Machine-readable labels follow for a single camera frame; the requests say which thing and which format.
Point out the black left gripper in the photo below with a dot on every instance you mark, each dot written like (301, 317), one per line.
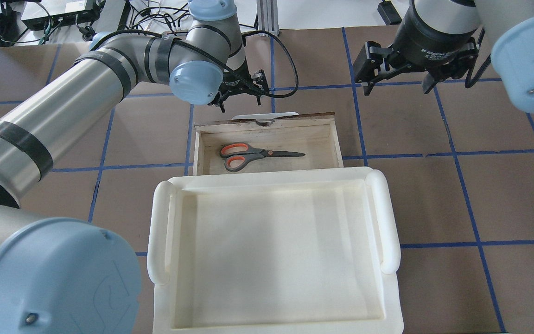
(231, 84)

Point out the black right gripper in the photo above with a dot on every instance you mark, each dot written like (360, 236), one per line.
(434, 38)

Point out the grey orange handled scissors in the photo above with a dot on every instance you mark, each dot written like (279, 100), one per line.
(239, 154)

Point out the wooden drawer with white handle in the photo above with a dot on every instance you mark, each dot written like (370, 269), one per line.
(314, 135)

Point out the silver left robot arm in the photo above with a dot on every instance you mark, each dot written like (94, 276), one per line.
(64, 275)

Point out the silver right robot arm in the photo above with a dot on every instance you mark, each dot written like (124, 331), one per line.
(505, 40)

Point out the white plastic tray cabinet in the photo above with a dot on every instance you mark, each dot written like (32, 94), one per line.
(291, 252)

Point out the black electronics box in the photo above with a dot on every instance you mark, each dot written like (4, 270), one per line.
(38, 16)

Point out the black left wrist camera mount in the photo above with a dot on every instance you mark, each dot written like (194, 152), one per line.
(259, 81)

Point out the aluminium frame post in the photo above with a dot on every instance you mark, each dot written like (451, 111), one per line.
(267, 15)

